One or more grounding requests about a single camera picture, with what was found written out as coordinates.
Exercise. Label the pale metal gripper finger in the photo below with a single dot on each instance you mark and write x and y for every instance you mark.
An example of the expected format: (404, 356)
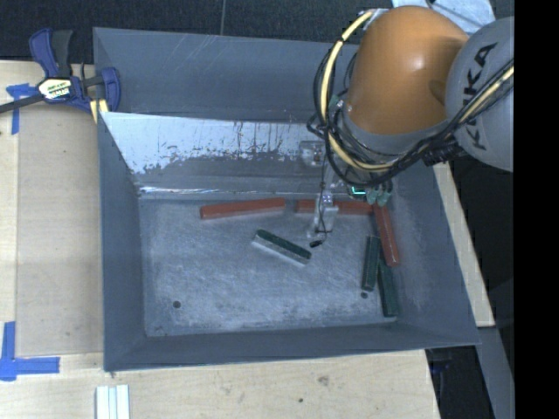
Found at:
(312, 153)
(324, 218)

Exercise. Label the red-brown flat block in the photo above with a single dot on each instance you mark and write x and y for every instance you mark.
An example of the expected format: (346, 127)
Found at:
(354, 207)
(388, 236)
(242, 208)

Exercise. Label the dark green flat block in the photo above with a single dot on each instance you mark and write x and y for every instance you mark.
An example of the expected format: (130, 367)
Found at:
(286, 245)
(388, 293)
(371, 262)

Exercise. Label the grey metal bin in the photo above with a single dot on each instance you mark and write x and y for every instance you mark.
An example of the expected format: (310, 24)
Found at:
(244, 295)

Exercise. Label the pale wood flat board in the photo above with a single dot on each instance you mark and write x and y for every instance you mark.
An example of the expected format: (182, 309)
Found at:
(57, 234)

